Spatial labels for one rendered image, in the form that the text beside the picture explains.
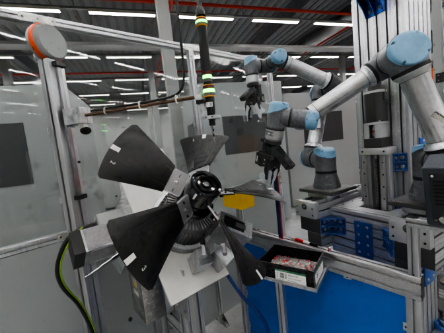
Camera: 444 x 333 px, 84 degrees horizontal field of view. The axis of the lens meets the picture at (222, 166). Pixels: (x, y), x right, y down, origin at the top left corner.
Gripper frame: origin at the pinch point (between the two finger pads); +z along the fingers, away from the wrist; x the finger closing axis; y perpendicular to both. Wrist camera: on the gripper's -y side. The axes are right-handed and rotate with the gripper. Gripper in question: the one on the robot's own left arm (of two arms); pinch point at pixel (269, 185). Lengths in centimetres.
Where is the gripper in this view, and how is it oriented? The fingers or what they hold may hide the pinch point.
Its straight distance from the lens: 109.6
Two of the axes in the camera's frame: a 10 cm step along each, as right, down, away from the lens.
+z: -0.9, 9.4, 3.2
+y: -6.4, -3.0, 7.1
